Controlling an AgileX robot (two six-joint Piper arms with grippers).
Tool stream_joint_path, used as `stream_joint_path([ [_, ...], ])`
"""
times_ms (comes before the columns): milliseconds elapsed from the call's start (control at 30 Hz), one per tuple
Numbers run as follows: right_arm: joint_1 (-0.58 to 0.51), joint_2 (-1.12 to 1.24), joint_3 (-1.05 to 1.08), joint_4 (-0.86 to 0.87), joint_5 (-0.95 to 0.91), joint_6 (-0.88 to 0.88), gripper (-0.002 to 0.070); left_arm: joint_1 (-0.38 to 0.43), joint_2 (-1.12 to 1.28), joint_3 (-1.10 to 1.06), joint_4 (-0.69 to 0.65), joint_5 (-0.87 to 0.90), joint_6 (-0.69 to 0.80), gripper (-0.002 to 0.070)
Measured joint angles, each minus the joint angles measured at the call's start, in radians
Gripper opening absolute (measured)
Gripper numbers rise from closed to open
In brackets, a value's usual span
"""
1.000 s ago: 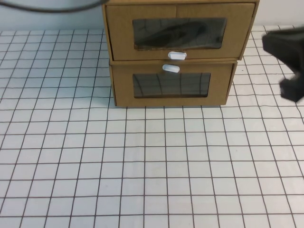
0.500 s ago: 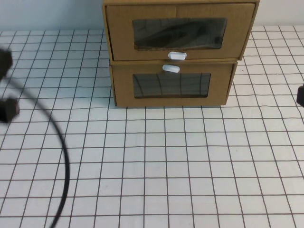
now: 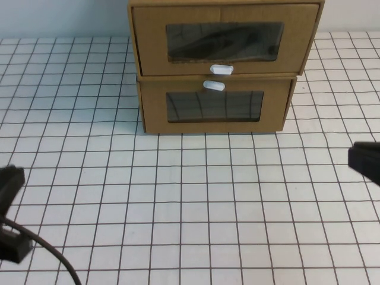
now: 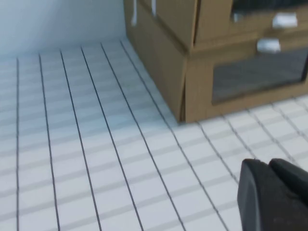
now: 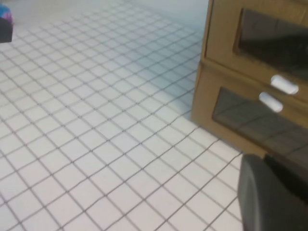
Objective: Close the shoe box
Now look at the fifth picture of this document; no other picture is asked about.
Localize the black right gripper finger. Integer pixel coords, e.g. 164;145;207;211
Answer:
237;153;308;231

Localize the white plastic drawer handle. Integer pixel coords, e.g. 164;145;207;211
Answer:
270;75;299;94
259;91;283;113

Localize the cardboard drawer with dark window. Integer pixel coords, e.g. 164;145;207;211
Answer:
206;0;308;84

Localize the brown cardboard box shell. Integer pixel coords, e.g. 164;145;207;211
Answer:
191;59;205;123
203;0;216;60

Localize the cardboard drawer with reflective window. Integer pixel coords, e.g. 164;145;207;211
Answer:
192;63;308;167

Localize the black object with blue top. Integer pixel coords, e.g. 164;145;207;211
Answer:
0;4;15;44

